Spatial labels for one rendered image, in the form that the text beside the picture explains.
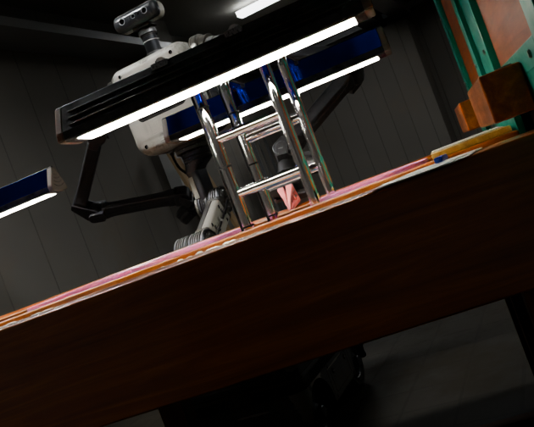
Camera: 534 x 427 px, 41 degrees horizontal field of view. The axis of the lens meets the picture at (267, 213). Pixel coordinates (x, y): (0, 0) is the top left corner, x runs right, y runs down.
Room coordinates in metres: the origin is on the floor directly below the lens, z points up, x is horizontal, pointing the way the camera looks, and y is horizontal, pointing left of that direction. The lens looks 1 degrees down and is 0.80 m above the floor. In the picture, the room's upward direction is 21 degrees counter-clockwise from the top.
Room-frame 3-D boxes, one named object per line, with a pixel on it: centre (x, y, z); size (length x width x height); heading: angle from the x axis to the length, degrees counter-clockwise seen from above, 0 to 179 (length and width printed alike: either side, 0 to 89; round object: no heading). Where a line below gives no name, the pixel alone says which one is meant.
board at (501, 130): (1.48, -0.44, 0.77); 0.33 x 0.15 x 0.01; 166
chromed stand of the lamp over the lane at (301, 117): (1.77, -0.10, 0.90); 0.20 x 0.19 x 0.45; 76
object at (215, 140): (1.38, -0.01, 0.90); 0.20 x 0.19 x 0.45; 76
